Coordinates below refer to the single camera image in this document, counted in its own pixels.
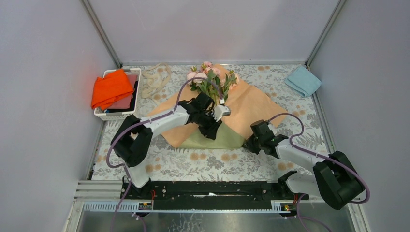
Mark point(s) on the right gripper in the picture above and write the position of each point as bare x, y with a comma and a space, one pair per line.
248, 144

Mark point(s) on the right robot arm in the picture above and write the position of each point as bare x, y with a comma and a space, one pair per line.
332, 177

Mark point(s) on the white plastic basket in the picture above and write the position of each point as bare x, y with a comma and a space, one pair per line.
135, 101

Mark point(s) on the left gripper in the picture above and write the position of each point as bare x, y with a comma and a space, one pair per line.
211, 132

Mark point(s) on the light blue cloth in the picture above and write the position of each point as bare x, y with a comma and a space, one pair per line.
302, 81

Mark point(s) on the brown kraft wrapping paper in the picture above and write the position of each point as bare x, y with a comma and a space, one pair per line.
248, 104

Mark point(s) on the peach fake rose stem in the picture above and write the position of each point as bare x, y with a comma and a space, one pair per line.
200, 81

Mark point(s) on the floral patterned table mat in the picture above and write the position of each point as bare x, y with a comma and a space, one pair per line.
164, 162

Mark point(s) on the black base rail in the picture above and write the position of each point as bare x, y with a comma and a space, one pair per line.
207, 195

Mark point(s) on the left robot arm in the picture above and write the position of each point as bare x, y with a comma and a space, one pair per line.
133, 139

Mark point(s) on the orange cloth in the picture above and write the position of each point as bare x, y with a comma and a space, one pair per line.
110, 89

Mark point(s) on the beige ribbon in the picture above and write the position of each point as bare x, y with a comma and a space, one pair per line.
154, 82

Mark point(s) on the pink fake rose stem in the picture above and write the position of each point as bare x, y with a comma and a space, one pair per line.
211, 69

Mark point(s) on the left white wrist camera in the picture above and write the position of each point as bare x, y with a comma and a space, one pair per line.
221, 110

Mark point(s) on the fake rose stem with bud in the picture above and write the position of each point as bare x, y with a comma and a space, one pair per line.
231, 80

